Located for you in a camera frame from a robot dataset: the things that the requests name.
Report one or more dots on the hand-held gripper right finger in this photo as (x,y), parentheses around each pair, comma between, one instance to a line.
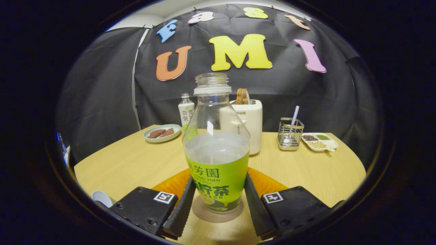
(255,211)

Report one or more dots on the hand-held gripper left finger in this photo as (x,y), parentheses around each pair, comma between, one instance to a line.
(182,211)

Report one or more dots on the round brown coaster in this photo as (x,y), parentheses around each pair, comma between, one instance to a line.
(201,215)

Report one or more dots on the clear juice bottle green label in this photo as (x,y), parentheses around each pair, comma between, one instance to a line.
(218,170)

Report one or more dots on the white cup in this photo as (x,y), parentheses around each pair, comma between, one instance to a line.
(101,198)

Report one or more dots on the small white green bottle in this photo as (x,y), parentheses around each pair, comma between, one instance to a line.
(186,112)

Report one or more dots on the wooden table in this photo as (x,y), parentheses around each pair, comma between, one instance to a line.
(299,170)

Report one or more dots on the pale green plate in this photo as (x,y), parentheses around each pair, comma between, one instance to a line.
(163,139)

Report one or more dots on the brown food piece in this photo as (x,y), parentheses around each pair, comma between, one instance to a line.
(156,133)
(168,132)

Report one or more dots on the white toaster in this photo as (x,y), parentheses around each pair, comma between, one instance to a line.
(254,126)

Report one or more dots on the white divided dish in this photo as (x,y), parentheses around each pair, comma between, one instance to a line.
(320,142)

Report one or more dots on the striped straw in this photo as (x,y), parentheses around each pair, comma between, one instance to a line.
(295,114)

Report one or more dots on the brown bread slice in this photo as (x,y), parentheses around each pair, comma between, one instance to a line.
(242,96)

